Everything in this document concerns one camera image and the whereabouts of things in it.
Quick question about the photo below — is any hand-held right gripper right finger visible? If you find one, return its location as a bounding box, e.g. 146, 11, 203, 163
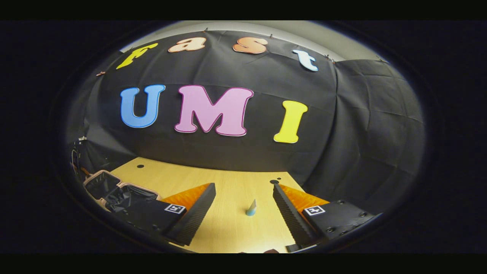
272, 183, 383, 248

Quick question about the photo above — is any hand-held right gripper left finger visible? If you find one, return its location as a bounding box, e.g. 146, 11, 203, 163
114, 183, 216, 246

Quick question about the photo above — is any black backdrop cloth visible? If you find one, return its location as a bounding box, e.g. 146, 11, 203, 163
65, 30, 426, 213

